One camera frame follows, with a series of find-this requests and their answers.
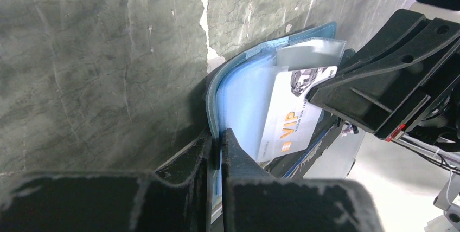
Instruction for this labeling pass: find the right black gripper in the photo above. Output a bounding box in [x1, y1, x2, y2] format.
[306, 9, 459, 152]

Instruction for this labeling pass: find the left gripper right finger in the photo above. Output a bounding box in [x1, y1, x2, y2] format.
[221, 128, 383, 231]

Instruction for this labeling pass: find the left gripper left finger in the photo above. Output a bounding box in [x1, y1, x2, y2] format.
[1, 131, 212, 231]

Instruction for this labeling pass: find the white VIP credit card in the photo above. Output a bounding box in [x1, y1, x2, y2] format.
[257, 66, 337, 162]

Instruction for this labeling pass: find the blue leather card holder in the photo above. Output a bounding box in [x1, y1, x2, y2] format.
[205, 21, 347, 206]

